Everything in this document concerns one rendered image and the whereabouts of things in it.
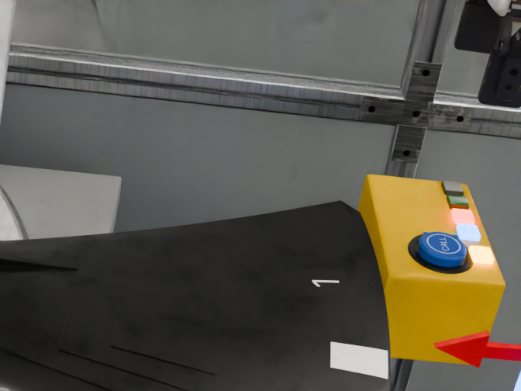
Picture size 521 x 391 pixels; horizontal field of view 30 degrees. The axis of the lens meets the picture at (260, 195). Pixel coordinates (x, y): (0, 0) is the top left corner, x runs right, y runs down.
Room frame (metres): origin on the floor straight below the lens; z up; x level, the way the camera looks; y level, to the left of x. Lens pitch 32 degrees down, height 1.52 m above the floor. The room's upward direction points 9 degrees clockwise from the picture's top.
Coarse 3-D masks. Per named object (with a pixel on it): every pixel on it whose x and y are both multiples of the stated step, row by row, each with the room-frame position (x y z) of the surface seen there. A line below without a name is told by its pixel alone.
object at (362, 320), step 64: (0, 256) 0.43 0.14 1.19; (64, 256) 0.44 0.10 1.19; (128, 256) 0.45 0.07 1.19; (192, 256) 0.45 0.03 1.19; (256, 256) 0.46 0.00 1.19; (320, 256) 0.47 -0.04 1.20; (0, 320) 0.38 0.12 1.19; (64, 320) 0.39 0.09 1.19; (128, 320) 0.39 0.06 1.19; (192, 320) 0.40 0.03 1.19; (256, 320) 0.41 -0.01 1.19; (320, 320) 0.42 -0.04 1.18; (384, 320) 0.43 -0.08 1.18; (0, 384) 0.34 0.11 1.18; (64, 384) 0.35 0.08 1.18; (128, 384) 0.36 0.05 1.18; (192, 384) 0.37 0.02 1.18; (256, 384) 0.37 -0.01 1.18; (320, 384) 0.39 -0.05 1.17; (384, 384) 0.39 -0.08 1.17
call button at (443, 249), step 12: (420, 240) 0.68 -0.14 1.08; (432, 240) 0.68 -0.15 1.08; (444, 240) 0.68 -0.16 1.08; (456, 240) 0.69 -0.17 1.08; (420, 252) 0.67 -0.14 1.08; (432, 252) 0.66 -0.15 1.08; (444, 252) 0.67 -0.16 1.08; (456, 252) 0.67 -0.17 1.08; (444, 264) 0.66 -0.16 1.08; (456, 264) 0.66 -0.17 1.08
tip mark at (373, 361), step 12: (336, 348) 0.41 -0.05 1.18; (348, 348) 0.41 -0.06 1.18; (360, 348) 0.41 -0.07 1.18; (372, 348) 0.41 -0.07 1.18; (336, 360) 0.40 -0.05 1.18; (348, 360) 0.40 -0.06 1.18; (360, 360) 0.40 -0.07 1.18; (372, 360) 0.41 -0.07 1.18; (384, 360) 0.41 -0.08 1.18; (360, 372) 0.40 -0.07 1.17; (372, 372) 0.40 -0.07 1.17; (384, 372) 0.40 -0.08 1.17
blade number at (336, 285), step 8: (304, 272) 0.45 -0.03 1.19; (312, 272) 0.45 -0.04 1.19; (320, 272) 0.46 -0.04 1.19; (328, 272) 0.46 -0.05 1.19; (336, 272) 0.46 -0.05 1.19; (344, 272) 0.46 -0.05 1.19; (304, 280) 0.45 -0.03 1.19; (312, 280) 0.45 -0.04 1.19; (320, 280) 0.45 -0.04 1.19; (328, 280) 0.45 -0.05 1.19; (336, 280) 0.45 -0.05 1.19; (344, 280) 0.45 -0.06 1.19; (304, 288) 0.44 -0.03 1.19; (312, 288) 0.44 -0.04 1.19; (320, 288) 0.44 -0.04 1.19; (328, 288) 0.45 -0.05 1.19; (336, 288) 0.45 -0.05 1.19; (344, 288) 0.45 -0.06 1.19; (328, 296) 0.44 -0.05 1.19; (336, 296) 0.44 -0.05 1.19; (344, 296) 0.44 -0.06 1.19
